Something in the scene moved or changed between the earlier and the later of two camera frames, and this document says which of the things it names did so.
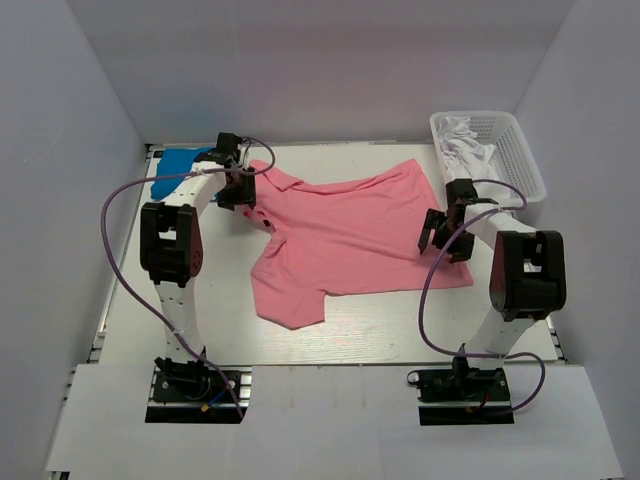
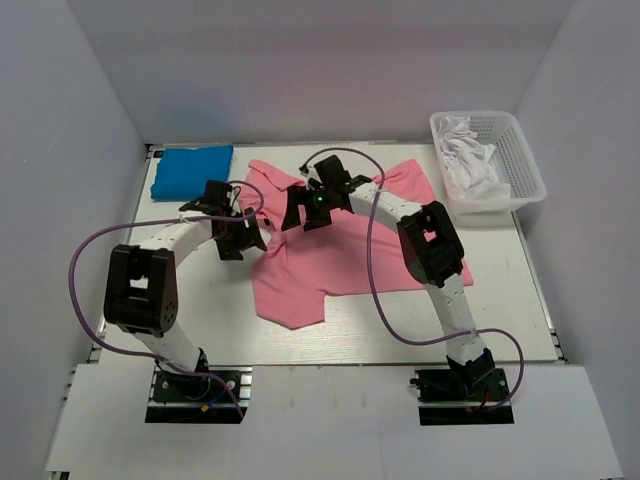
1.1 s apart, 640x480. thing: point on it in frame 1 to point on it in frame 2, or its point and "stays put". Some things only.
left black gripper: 246,196 to 250,236
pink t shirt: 356,234 stays put
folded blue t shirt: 174,162 stays put
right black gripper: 434,219 to 299,195
